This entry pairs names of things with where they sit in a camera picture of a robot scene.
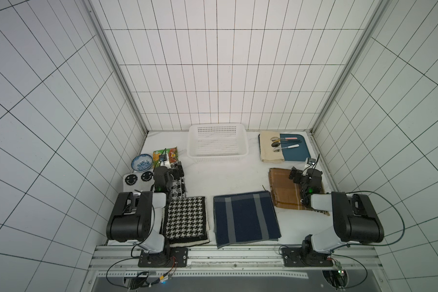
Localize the brown plaid scarf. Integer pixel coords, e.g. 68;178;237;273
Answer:
268;168;330;216

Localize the smiley face checked scarf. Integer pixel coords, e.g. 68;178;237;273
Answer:
122;170;187;200

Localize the black white houndstooth scarf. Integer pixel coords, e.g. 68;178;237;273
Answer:
161;197;210;248

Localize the navy grey striped scarf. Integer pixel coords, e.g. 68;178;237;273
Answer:
213;191;281;248

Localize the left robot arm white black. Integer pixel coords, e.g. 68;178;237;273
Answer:
106;163;183;260

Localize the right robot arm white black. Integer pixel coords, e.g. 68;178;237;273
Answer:
282;167;384;267

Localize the beige folded cloth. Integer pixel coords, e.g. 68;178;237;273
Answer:
259;131;284;164

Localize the white plastic basket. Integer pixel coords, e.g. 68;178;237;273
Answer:
187;124;249;163

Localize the green snack packet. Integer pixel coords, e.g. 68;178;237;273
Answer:
153;147;178;168

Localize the teal tray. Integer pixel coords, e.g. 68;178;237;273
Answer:
280;133;311;162

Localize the blue white ceramic bowl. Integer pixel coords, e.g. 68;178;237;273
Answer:
131;154;153;172

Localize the white handled spoon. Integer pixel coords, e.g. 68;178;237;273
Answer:
273;144;299;152

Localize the black handled spoon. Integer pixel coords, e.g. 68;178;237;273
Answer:
271;140;301;147

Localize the red handled spoon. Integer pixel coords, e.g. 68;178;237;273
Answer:
271;137;299;142

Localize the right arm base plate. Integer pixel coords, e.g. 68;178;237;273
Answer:
281;246;333;268

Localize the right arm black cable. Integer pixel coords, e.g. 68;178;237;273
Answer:
328;190;406;289

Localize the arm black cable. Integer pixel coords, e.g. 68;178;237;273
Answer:
328;190;406;289
105;204;178;289

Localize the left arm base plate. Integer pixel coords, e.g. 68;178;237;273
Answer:
137;248;189;268

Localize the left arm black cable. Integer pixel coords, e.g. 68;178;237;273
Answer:
105;204;178;289

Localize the aluminium mounting rail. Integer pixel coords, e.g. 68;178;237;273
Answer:
81;244;391;292

